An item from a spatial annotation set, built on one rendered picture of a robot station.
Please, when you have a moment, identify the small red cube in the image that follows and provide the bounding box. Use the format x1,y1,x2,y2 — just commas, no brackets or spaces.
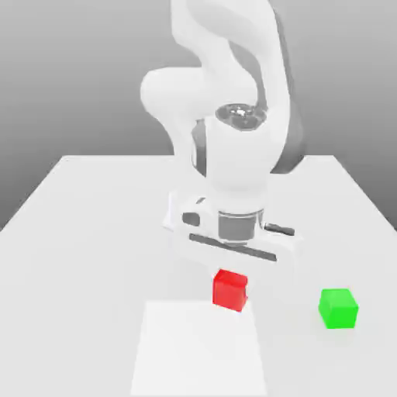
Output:
212,268,249,312

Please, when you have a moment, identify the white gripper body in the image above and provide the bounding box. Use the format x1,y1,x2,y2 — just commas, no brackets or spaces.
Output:
177,230,299,279

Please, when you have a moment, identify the small green cube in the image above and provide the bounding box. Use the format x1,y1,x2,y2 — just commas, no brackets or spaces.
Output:
318,288,360,330

